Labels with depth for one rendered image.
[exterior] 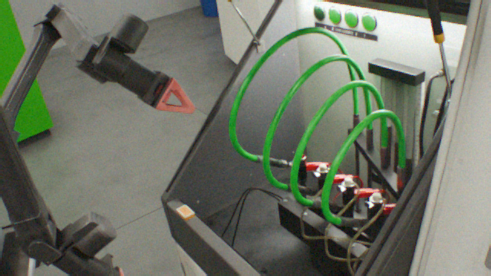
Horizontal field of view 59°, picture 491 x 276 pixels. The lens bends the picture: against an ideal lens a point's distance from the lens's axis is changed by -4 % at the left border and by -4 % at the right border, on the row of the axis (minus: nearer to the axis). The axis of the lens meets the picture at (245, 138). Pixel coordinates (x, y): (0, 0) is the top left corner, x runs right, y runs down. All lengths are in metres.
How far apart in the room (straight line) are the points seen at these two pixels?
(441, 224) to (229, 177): 0.74
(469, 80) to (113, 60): 0.62
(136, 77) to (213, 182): 0.61
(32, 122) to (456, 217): 3.85
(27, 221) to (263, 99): 0.81
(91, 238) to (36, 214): 0.11
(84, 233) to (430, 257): 0.65
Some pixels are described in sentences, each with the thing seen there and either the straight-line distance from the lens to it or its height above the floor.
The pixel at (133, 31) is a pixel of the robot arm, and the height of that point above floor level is 1.51.
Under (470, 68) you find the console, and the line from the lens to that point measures 0.81.
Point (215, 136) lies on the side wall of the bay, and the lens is 1.34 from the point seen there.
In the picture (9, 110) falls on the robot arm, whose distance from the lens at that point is 1.27.
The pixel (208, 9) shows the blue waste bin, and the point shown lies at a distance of 7.28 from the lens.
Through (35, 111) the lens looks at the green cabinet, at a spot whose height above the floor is 0.28.
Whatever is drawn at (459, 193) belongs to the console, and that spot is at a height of 1.21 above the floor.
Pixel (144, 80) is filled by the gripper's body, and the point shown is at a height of 1.42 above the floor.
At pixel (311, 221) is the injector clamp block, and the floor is 0.98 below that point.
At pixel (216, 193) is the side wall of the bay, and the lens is 1.42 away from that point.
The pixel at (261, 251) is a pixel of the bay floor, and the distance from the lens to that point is 1.29.
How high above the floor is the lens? 1.71
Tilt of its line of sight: 29 degrees down
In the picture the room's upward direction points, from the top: 9 degrees counter-clockwise
